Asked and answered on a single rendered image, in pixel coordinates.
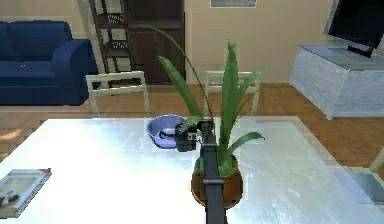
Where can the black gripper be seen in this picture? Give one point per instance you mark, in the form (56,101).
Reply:
(180,128)

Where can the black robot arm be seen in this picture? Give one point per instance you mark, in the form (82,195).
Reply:
(213,173)

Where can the green houseplant in brown pot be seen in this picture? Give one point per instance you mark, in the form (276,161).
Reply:
(230,100)

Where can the blue bowl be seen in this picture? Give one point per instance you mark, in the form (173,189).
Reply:
(159,126)

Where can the pale green wooden chair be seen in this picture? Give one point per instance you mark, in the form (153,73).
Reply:
(370,186)
(213,83)
(115,89)

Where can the dark brown wooden cupboard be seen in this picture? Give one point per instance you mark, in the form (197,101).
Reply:
(150,43)

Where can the dark brown open shelf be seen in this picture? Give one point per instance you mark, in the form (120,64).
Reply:
(111,50)

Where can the dark blue sofa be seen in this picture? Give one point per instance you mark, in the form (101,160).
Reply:
(40,66)

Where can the white book with picture cover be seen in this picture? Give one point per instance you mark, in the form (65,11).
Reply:
(20,189)

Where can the pale grey television stand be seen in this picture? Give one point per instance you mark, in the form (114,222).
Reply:
(336,83)

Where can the black flat television set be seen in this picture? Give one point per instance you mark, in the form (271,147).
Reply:
(358,20)

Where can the framed wall picture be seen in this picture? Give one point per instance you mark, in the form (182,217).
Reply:
(233,3)

